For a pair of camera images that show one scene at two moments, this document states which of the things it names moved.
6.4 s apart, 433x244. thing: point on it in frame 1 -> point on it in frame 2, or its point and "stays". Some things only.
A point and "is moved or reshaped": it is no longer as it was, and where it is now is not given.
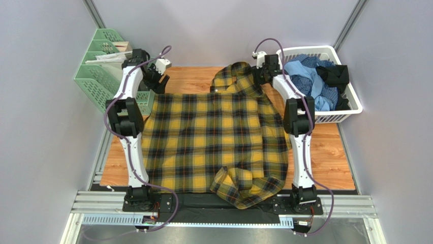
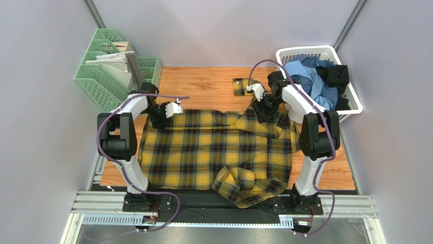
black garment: (337, 75) stays
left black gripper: (159, 88) -> (158, 123)
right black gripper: (259, 75) -> (261, 112)
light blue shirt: (296, 67) stays
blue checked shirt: (304, 82) stays
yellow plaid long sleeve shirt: (231, 141) is moved or reshaped
